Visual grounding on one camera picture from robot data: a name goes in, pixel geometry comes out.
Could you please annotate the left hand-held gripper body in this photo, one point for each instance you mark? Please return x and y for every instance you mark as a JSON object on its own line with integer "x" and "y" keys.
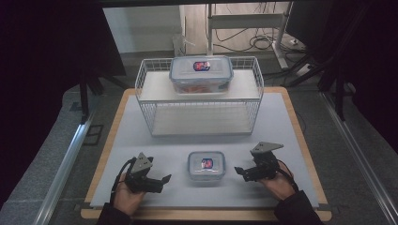
{"x": 142, "y": 179}

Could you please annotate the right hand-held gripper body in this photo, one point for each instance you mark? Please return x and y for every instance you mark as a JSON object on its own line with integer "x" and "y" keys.
{"x": 264, "y": 165}

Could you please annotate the small clear food container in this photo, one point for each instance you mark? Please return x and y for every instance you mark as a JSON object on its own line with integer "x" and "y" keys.
{"x": 206, "y": 165}

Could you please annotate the large clear food container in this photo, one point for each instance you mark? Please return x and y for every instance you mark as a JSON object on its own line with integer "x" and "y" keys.
{"x": 201, "y": 75}

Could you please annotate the person's left hand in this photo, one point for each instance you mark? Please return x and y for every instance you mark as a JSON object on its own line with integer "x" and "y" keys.
{"x": 128, "y": 200}

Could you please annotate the person's right hand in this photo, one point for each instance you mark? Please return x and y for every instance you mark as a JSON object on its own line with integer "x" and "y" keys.
{"x": 280, "y": 186}

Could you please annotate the grey table mat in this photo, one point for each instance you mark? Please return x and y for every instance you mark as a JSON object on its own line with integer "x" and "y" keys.
{"x": 187, "y": 146}

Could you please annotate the black tripod stand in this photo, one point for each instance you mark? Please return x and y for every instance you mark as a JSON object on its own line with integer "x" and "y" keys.
{"x": 84, "y": 93}
{"x": 339, "y": 93}

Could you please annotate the white power strip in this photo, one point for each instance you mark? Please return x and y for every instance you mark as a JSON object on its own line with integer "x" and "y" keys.
{"x": 303, "y": 70}

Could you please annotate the white metal stand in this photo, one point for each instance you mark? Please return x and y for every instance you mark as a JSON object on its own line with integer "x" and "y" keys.
{"x": 244, "y": 21}

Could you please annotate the aluminium rail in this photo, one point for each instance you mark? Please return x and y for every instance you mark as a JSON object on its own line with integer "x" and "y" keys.
{"x": 65, "y": 168}
{"x": 356, "y": 150}

